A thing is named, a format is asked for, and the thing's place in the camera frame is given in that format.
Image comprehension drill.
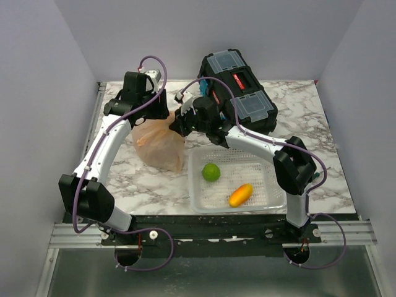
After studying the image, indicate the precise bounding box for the white plastic basket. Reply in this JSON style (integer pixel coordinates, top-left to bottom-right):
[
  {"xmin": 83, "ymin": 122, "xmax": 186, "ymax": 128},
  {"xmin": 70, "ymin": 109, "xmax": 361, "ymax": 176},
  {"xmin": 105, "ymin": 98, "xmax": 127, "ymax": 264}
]
[{"xmin": 187, "ymin": 146, "xmax": 286, "ymax": 214}]

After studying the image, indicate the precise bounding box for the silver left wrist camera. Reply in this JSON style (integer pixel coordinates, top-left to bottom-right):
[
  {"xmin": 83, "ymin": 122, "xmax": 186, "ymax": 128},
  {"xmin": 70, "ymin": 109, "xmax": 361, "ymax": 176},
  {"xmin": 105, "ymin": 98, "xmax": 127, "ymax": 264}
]
[{"xmin": 138, "ymin": 67, "xmax": 161, "ymax": 84}]

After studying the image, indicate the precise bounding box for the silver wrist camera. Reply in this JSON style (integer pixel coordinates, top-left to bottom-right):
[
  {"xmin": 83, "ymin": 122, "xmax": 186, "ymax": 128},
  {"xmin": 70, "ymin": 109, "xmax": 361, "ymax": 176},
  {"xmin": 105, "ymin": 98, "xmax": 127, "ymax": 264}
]
[
  {"xmin": 138, "ymin": 67, "xmax": 161, "ymax": 84},
  {"xmin": 174, "ymin": 90, "xmax": 197, "ymax": 115}
]

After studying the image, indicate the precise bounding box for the aluminium frame rail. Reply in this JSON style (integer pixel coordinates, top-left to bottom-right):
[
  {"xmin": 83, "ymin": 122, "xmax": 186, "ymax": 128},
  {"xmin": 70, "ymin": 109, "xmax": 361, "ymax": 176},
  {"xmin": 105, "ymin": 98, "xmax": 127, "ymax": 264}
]
[{"xmin": 40, "ymin": 80, "xmax": 381, "ymax": 296}]

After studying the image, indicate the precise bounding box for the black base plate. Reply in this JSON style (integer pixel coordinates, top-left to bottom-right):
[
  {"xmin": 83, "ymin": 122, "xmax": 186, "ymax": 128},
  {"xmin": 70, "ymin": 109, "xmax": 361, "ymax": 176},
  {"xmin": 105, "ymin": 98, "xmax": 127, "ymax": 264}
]
[{"xmin": 63, "ymin": 213, "xmax": 363, "ymax": 259}]

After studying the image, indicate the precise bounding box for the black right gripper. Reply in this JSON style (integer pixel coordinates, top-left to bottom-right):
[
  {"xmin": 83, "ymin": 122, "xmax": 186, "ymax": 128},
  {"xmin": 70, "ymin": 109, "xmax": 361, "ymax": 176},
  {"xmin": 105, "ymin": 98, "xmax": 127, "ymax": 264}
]
[{"xmin": 169, "ymin": 105, "xmax": 209, "ymax": 139}]

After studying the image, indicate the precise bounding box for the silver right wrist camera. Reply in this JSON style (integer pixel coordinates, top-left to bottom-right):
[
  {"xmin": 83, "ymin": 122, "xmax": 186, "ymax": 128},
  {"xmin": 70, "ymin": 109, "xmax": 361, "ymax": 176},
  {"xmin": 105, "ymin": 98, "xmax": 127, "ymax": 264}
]
[{"xmin": 174, "ymin": 90, "xmax": 197, "ymax": 115}]

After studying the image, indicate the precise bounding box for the black plastic toolbox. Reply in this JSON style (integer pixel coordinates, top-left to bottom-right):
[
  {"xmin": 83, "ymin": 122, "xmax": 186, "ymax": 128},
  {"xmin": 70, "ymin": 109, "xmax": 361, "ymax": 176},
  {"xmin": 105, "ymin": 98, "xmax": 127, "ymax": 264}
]
[{"xmin": 198, "ymin": 49, "xmax": 278, "ymax": 135}]

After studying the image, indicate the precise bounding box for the orange yellow fake mango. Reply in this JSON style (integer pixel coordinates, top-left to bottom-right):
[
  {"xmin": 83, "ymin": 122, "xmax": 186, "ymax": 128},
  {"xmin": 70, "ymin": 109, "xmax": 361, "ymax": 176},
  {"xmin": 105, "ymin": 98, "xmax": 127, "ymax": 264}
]
[{"xmin": 228, "ymin": 184, "xmax": 253, "ymax": 207}]

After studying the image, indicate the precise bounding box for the translucent orange plastic bag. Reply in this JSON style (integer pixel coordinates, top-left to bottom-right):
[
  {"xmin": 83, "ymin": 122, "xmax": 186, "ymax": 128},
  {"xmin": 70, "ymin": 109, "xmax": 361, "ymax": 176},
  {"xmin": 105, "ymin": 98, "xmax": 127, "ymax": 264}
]
[{"xmin": 132, "ymin": 111, "xmax": 185, "ymax": 172}]

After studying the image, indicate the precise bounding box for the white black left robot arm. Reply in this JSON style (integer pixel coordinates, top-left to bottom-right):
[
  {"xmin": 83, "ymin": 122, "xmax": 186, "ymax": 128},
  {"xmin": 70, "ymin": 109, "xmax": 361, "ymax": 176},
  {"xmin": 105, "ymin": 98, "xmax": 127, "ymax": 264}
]
[{"xmin": 58, "ymin": 68, "xmax": 169, "ymax": 244}]

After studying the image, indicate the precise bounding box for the green fake lime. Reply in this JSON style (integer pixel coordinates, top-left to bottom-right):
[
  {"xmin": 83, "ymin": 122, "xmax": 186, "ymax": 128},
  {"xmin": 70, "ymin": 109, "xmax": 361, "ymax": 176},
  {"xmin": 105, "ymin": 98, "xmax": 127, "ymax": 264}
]
[{"xmin": 202, "ymin": 163, "xmax": 221, "ymax": 182}]

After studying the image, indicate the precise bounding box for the green handled screwdriver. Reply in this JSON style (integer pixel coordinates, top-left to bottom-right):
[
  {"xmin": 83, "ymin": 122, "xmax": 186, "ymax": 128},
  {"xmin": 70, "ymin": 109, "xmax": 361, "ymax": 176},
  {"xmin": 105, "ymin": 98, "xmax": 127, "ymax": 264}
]
[{"xmin": 312, "ymin": 172, "xmax": 322, "ymax": 180}]

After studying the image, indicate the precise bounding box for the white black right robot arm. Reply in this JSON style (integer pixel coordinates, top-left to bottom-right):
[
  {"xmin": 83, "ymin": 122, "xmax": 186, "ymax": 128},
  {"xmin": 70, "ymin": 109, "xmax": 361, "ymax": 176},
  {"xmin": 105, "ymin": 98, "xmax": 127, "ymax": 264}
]
[{"xmin": 170, "ymin": 93, "xmax": 316, "ymax": 243}]

